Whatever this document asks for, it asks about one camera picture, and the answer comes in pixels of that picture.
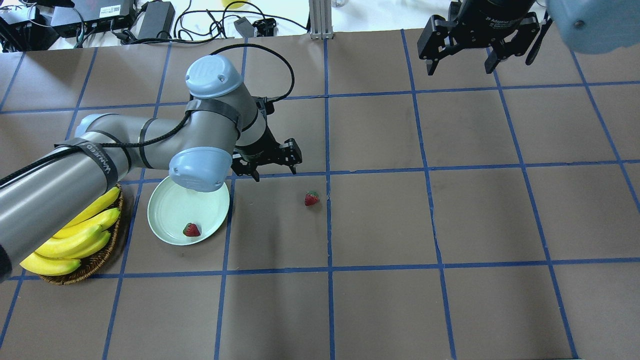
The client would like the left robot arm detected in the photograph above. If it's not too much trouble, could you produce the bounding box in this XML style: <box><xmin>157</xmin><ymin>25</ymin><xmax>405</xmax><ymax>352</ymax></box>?
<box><xmin>0</xmin><ymin>50</ymin><xmax>303</xmax><ymax>281</ymax></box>

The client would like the brown wicker basket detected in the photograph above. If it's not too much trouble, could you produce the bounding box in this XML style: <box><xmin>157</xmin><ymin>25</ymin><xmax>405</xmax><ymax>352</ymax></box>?
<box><xmin>37</xmin><ymin>184</ymin><xmax>124</xmax><ymax>286</ymax></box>

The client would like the aluminium frame post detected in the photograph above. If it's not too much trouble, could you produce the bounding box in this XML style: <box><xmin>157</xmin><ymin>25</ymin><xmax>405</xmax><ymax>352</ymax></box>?
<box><xmin>308</xmin><ymin>0</ymin><xmax>335</xmax><ymax>40</ymax></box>

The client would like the small black plug adapter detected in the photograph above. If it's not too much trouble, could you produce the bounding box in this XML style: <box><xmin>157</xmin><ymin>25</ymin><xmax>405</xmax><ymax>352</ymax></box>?
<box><xmin>233</xmin><ymin>17</ymin><xmax>258</xmax><ymax>38</ymax></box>

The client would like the yellow banana bunch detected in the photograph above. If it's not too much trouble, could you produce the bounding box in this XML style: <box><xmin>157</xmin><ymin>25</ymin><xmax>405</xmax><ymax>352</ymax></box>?
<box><xmin>20</xmin><ymin>183</ymin><xmax>124</xmax><ymax>276</ymax></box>

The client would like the black power adapter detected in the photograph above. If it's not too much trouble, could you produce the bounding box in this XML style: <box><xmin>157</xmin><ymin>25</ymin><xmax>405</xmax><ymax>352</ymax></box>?
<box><xmin>137</xmin><ymin>0</ymin><xmax>175</xmax><ymax>40</ymax></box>

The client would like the light green plate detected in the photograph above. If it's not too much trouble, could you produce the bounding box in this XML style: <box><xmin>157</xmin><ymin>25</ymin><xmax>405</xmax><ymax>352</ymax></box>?
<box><xmin>147</xmin><ymin>177</ymin><xmax>230</xmax><ymax>246</ymax></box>

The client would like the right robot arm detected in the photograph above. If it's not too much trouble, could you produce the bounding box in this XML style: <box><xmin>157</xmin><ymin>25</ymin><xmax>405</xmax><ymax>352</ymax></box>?
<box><xmin>417</xmin><ymin>0</ymin><xmax>640</xmax><ymax>76</ymax></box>

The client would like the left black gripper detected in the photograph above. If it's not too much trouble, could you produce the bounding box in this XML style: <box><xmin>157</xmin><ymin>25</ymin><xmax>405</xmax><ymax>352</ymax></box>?
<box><xmin>231</xmin><ymin>128</ymin><xmax>303</xmax><ymax>182</ymax></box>

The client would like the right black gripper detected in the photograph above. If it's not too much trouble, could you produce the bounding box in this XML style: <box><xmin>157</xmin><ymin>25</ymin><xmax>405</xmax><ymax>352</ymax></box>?
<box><xmin>417</xmin><ymin>0</ymin><xmax>553</xmax><ymax>76</ymax></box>

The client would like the strawberry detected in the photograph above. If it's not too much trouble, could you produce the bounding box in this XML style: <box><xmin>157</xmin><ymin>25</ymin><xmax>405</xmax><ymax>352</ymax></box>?
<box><xmin>304</xmin><ymin>191</ymin><xmax>320</xmax><ymax>207</ymax></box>

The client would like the black network box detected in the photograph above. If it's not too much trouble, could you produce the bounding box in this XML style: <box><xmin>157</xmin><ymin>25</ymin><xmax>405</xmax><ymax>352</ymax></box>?
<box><xmin>50</xmin><ymin>0</ymin><xmax>137</xmax><ymax>38</ymax></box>

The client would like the strawberry plate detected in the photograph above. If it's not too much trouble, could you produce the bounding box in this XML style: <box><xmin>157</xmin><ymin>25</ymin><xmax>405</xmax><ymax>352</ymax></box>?
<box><xmin>182</xmin><ymin>222</ymin><xmax>202</xmax><ymax>238</ymax></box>

